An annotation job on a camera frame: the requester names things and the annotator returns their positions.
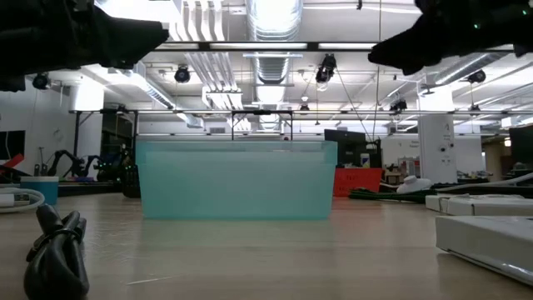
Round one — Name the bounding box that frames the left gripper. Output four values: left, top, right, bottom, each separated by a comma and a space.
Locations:
0, 0, 170, 93

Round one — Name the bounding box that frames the black background table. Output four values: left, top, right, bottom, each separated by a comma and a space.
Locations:
57, 179, 126, 198

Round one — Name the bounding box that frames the black background workstation frame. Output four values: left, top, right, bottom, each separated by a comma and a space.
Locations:
68, 107, 533, 170

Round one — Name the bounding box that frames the white box with black print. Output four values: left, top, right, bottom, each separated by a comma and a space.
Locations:
434, 215, 533, 288

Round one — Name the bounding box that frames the white round puck switch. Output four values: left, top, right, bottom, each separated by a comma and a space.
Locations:
396, 174, 434, 195

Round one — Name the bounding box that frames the green black braided cable bundle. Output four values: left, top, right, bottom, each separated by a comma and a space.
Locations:
348, 187, 437, 205

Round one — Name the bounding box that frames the white switch cable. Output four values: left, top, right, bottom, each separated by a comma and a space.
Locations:
381, 172, 533, 193

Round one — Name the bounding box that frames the thick white cable bundle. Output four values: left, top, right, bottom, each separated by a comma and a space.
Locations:
0, 187, 46, 215

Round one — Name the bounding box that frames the black mesh container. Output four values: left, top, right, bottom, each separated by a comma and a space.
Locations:
122, 164, 142, 199

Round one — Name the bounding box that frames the red plastic basket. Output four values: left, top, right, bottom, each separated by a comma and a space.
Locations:
332, 167, 385, 198

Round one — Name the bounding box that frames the silver ventilation duct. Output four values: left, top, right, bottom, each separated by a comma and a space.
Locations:
244, 0, 305, 133

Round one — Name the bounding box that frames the white square pillar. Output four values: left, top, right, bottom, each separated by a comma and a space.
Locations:
417, 85, 459, 185

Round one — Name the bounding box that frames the black computer monitor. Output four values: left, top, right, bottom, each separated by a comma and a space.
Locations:
324, 128, 368, 168
0, 129, 27, 162
508, 124, 533, 170

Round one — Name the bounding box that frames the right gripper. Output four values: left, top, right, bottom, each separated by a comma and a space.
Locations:
368, 0, 533, 75

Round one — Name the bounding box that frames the plain white cardboard box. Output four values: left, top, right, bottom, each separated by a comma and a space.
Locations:
425, 192, 526, 217

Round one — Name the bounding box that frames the teal translucent plastic bin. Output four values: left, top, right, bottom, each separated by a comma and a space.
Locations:
135, 139, 339, 221

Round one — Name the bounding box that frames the red background object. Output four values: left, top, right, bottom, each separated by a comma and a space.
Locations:
0, 152, 26, 171

